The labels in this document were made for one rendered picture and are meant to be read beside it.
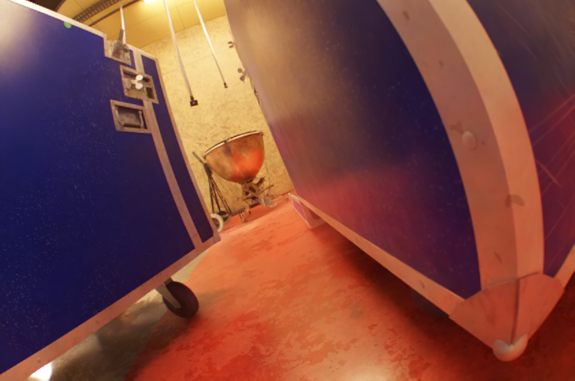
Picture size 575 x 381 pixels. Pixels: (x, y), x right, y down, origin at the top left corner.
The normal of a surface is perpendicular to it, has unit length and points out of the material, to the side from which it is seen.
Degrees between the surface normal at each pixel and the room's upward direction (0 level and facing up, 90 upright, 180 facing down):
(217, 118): 90
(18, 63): 90
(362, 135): 90
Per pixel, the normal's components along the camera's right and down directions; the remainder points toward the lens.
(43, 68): 0.90, -0.39
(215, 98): 0.15, -0.08
